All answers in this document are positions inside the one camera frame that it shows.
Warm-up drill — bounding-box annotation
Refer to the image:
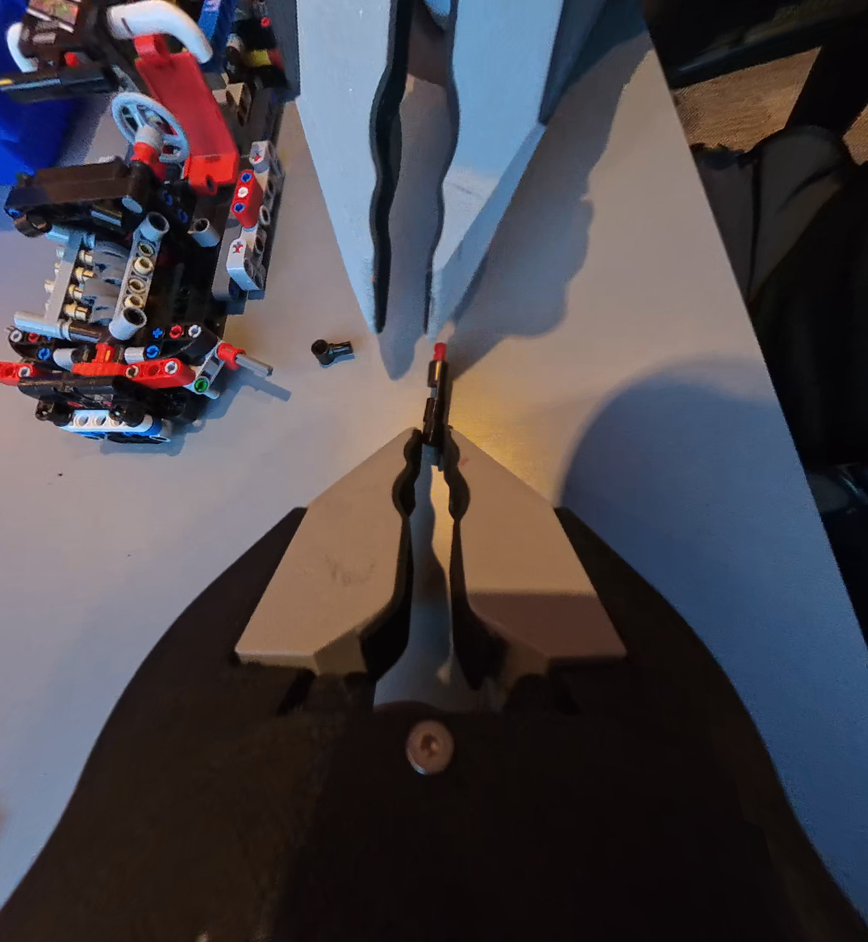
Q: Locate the light grey desk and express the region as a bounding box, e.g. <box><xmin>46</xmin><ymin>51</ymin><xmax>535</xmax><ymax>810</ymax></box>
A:
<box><xmin>0</xmin><ymin>48</ymin><xmax>868</xmax><ymax>942</ymax></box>

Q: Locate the black office chair base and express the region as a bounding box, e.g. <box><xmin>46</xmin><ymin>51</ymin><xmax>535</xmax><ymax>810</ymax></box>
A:
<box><xmin>658</xmin><ymin>0</ymin><xmax>868</xmax><ymax>159</ymax></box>

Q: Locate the blue plastic storage box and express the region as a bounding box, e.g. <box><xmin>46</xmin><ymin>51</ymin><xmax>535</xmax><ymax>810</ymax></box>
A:
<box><xmin>0</xmin><ymin>0</ymin><xmax>114</xmax><ymax>191</ymax></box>

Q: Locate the black toy assembly red pin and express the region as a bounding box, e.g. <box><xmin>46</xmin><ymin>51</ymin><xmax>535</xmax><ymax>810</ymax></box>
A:
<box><xmin>422</xmin><ymin>342</ymin><xmax>453</xmax><ymax>450</ymax></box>

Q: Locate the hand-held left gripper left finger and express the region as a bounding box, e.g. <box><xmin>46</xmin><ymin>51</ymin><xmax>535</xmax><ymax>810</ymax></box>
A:
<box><xmin>235</xmin><ymin>427</ymin><xmax>426</xmax><ymax>689</ymax></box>

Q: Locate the toy brick vehicle model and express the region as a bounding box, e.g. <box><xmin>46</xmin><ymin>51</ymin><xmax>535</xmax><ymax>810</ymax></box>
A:
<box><xmin>0</xmin><ymin>0</ymin><xmax>291</xmax><ymax>446</ymax></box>

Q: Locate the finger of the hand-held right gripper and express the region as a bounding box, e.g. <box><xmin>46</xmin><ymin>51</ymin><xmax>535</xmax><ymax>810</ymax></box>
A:
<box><xmin>425</xmin><ymin>0</ymin><xmax>561</xmax><ymax>332</ymax></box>
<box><xmin>295</xmin><ymin>0</ymin><xmax>414</xmax><ymax>336</ymax></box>

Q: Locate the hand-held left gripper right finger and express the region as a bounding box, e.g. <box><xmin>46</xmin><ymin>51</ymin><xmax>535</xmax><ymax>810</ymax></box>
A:
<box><xmin>445</xmin><ymin>429</ymin><xmax>628</xmax><ymax>691</ymax></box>

